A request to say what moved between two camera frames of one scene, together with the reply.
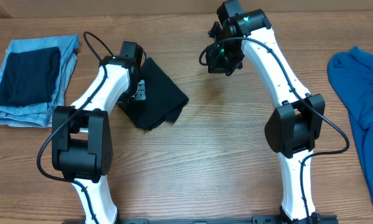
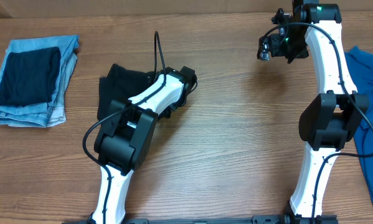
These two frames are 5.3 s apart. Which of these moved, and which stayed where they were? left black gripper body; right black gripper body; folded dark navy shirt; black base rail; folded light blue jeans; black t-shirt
Moved: right black gripper body; left black gripper body; black t-shirt
Stayed: folded dark navy shirt; folded light blue jeans; black base rail
